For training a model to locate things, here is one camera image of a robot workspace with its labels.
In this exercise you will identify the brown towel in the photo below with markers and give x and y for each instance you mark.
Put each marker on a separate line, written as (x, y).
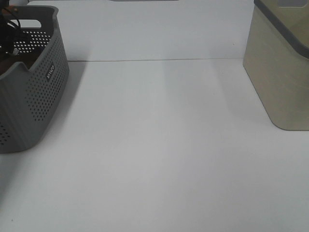
(7, 59)

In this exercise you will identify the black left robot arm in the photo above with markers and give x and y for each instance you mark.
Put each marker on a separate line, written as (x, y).
(4, 27)

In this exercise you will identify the grey perforated plastic basket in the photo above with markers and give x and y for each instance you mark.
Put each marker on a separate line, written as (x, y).
(30, 92)

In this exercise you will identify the beige plastic storage bin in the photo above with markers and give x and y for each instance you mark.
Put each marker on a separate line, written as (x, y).
(276, 60)

